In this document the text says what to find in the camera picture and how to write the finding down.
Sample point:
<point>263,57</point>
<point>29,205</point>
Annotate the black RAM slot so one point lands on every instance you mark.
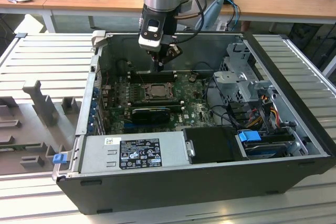
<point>147,78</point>
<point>147,73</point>

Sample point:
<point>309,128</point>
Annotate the green RAM stick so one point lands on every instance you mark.
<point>15,147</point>

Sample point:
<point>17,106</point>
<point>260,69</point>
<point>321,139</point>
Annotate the green motherboard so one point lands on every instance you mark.
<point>194,111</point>

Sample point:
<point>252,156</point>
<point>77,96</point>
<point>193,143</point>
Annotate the round coin battery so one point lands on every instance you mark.
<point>192,78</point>

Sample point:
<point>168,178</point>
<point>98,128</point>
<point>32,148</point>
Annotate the black open PC case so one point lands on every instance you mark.
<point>183,190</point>

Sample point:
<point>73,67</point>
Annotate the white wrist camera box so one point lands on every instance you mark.
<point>149,44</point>

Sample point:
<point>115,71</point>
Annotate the grey parts rack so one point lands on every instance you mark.
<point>34,119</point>

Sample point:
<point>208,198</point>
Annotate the blue case latch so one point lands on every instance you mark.
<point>59,159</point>

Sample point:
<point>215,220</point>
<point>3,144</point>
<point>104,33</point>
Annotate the silver metal disk bay cage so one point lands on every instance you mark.
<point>231,82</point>

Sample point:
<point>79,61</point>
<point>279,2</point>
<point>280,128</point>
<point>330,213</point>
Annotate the grey power supply unit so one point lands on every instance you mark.
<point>99,155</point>

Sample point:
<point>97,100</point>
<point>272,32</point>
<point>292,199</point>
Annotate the CPU socket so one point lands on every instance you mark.
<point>146,97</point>

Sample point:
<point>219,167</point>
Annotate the pale blue teach pendant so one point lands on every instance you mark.
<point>214,11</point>

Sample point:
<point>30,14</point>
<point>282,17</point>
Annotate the black graphics card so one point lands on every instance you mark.
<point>149,116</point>

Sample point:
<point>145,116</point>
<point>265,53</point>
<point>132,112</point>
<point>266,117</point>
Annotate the blue disk carrier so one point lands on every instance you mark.
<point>249,136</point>

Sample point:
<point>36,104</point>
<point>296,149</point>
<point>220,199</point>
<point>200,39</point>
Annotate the grey wrist bracket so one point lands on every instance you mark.
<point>185,5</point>

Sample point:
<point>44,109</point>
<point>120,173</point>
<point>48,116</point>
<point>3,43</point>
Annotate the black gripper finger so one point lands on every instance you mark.
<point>159,62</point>
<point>173,52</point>

